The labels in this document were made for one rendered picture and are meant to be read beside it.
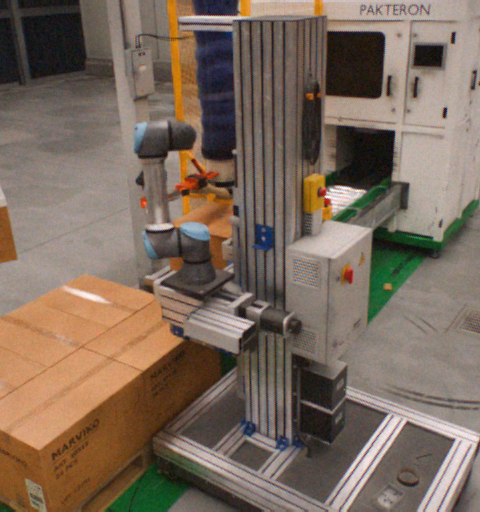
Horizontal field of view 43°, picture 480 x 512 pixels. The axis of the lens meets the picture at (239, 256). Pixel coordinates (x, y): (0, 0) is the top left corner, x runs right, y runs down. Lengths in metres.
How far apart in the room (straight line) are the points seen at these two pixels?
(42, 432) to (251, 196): 1.25
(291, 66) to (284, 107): 0.15
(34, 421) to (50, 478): 0.23
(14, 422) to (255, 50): 1.74
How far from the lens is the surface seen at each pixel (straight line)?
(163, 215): 2.42
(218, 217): 3.44
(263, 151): 2.34
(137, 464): 3.19
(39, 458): 2.62
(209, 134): 3.30
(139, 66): 4.16
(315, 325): 2.42
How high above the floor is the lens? 2.17
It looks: 24 degrees down
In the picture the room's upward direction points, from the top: 2 degrees counter-clockwise
